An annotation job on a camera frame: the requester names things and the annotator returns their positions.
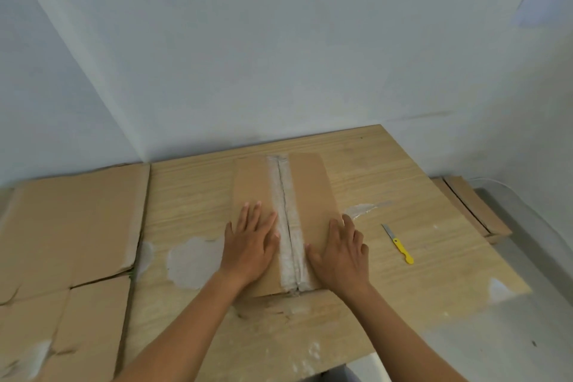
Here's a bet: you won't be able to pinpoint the person's right hand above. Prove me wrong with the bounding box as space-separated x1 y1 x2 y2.
306 215 370 302

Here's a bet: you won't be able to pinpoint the person's right forearm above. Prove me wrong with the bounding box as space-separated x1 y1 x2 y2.
342 283 469 382

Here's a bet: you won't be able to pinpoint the light wooden table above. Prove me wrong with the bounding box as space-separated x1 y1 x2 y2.
116 124 534 382

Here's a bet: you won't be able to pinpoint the plain brown cardboard box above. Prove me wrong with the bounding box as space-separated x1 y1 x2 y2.
232 152 342 301
0 164 151 382
432 175 513 245

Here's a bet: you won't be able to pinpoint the person's left forearm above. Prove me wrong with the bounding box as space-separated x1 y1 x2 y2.
112 269 251 382

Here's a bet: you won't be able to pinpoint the person's left hand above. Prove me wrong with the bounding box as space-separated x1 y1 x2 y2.
218 201 281 288

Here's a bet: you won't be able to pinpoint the person's grey trousers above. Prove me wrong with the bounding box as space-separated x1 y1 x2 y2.
320 364 361 382

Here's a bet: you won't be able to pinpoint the yellow utility knife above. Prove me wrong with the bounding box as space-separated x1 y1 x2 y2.
381 224 415 265

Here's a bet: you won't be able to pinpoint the white cable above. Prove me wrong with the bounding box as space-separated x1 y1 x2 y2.
470 177 573 239

